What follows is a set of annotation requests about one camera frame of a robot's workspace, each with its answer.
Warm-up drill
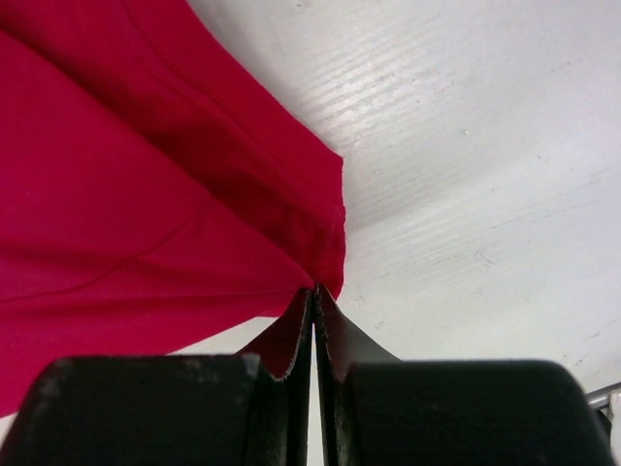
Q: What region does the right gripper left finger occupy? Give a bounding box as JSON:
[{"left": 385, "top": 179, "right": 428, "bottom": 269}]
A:
[{"left": 1, "top": 289, "right": 311, "bottom": 465}]

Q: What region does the bright red t shirt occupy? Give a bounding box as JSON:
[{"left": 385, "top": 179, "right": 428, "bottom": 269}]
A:
[{"left": 1, "top": 1, "right": 345, "bottom": 415}]

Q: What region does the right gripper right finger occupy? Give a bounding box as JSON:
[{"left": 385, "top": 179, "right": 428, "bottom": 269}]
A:
[{"left": 314, "top": 286, "right": 614, "bottom": 465}]

